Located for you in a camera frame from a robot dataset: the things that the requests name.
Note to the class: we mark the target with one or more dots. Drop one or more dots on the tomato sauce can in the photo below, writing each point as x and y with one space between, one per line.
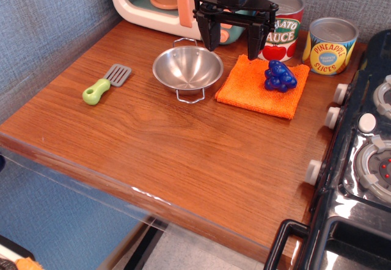
281 43

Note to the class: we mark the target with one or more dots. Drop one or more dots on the white stove knob lower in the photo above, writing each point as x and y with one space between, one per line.
313 171

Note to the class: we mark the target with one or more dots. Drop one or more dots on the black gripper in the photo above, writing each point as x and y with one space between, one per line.
257 15

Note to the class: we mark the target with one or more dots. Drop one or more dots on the green handled grey spatula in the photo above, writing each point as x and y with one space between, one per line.
115 76

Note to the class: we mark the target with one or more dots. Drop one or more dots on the orange cloth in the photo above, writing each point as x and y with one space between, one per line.
245 88

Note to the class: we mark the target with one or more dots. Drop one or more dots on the white stove knob upper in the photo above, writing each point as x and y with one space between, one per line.
340 93

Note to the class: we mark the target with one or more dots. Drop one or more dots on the toy microwave oven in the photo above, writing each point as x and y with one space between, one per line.
159 4

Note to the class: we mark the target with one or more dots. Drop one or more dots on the pineapple slices can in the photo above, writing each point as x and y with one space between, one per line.
329 45

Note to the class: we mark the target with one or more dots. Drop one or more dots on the black toy stove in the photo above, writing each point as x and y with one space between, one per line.
350 210

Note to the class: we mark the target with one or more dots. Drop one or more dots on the metal bowl with handles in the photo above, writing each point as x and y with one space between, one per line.
188 70

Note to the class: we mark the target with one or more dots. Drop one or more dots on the blue toy grapes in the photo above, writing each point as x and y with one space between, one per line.
279 77

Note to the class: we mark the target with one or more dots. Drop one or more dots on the white stove knob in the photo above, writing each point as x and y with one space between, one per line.
340 93
313 171
332 117

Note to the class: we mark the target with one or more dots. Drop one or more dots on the white stove knob middle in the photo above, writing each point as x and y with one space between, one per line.
332 117

